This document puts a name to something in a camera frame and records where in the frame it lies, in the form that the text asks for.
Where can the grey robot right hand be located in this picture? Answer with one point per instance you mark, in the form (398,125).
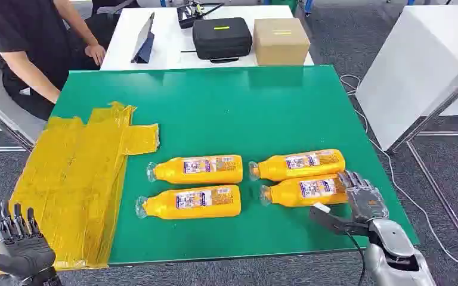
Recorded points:
(365,201)

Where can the person's left hand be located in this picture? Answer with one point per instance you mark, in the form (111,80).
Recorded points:
(95,54)

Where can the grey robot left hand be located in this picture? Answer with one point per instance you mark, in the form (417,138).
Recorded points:
(23,252)

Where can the orange drink bottle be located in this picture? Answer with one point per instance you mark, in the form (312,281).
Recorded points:
(162,207)
(284,195)
(276,169)
(173,171)

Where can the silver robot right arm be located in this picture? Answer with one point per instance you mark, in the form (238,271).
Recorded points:
(391,241)

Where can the dark tablet with cover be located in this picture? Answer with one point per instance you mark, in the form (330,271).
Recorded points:
(146,39)

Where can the person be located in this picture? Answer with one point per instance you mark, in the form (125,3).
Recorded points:
(27,31)

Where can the yellow plastic sheet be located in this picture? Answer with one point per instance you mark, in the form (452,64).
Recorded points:
(71,177)

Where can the grey side table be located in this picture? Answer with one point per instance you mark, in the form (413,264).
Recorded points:
(0,106)

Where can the black carrying case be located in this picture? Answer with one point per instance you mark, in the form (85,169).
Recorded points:
(221,39)

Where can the white table with metal legs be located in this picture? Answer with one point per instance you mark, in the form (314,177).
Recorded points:
(410,71)

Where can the green table mat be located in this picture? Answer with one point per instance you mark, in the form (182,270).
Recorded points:
(233,114)

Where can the brown cardboard box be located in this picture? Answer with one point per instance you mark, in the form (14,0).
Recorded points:
(280,43)

